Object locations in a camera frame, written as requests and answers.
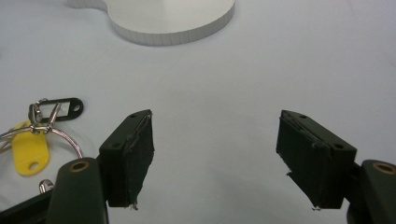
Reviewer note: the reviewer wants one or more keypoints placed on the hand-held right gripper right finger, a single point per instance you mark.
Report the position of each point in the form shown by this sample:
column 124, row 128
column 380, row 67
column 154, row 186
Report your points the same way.
column 314, row 161

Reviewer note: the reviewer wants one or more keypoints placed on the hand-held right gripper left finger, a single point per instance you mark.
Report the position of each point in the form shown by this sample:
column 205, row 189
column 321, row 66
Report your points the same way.
column 124, row 161

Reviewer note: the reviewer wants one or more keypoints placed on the silver snap clip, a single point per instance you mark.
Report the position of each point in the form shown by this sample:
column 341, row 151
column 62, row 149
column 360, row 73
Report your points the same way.
column 45, row 186
column 35, row 113

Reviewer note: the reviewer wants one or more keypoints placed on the black key tag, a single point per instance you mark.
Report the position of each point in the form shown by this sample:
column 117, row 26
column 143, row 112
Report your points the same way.
column 62, row 100

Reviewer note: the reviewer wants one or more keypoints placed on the yellow key tag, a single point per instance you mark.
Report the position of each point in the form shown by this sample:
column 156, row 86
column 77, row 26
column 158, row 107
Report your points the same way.
column 29, row 149

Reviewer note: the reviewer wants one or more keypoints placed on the white key stand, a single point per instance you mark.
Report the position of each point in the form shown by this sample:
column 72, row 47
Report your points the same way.
column 171, row 18

